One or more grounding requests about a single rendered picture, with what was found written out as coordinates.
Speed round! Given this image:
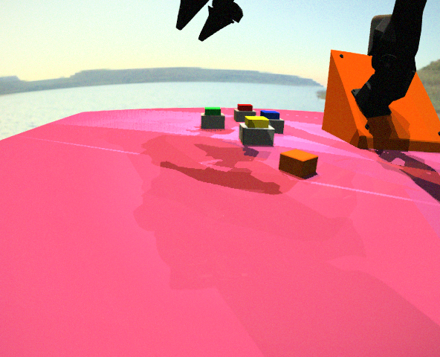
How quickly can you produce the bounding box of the green button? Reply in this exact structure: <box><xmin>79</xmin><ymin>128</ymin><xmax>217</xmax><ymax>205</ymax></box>
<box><xmin>201</xmin><ymin>107</ymin><xmax>225</xmax><ymax>129</ymax></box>

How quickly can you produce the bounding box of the yellow button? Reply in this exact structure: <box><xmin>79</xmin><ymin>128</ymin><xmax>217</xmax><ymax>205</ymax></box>
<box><xmin>239</xmin><ymin>116</ymin><xmax>275</xmax><ymax>146</ymax></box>

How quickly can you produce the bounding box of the red button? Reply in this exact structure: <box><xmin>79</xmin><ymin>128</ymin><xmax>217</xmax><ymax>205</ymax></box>
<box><xmin>233</xmin><ymin>104</ymin><xmax>257</xmax><ymax>122</ymax></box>

